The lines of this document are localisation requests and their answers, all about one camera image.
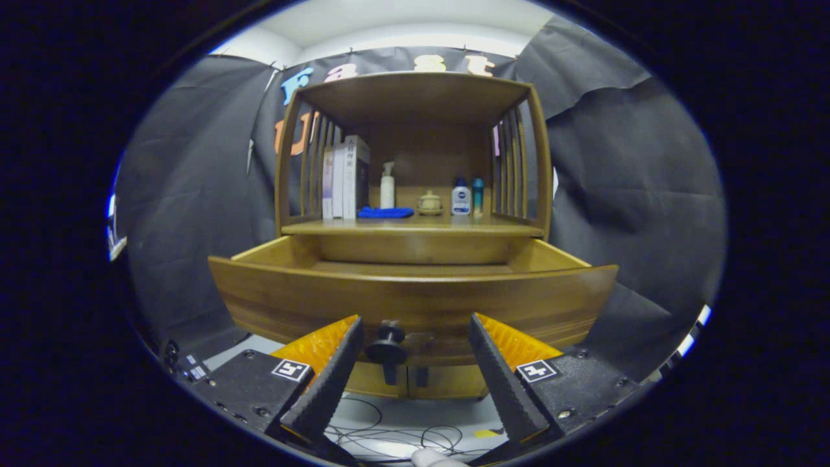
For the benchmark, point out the blue folded cloth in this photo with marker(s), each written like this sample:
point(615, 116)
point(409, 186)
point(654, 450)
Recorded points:
point(386, 212)

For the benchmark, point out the teal slim bottle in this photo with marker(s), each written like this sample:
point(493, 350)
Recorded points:
point(478, 198)

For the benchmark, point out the wooden cabinet door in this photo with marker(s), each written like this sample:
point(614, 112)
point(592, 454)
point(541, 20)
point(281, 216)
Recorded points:
point(454, 388)
point(369, 387)

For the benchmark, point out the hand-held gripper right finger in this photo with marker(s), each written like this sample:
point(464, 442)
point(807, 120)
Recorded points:
point(506, 383)

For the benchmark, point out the black box with white labels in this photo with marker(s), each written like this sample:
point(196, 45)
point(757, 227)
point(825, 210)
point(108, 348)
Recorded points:
point(188, 366)

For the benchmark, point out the lidded tea cup with saucer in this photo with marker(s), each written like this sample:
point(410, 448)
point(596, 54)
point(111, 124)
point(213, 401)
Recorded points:
point(430, 203)

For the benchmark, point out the white lotion bottle blue cap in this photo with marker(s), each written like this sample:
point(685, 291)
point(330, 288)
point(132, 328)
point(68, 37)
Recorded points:
point(461, 200)

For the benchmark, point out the wooden cabinet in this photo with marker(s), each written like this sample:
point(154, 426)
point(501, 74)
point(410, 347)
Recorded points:
point(415, 97)

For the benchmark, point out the yellow floor tape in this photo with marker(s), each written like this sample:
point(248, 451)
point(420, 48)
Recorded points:
point(487, 432)

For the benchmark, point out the white pump bottle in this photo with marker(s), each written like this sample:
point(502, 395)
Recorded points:
point(387, 191)

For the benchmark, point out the wooden countertop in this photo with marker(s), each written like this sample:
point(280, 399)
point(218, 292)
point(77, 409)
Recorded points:
point(428, 225)

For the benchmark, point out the grey book with portrait cover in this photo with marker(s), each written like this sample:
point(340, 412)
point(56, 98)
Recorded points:
point(350, 181)

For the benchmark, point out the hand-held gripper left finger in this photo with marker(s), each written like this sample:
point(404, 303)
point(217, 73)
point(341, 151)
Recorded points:
point(331, 383)

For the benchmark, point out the wooden drawer with black knob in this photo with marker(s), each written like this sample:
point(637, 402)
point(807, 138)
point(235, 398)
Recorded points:
point(415, 298)

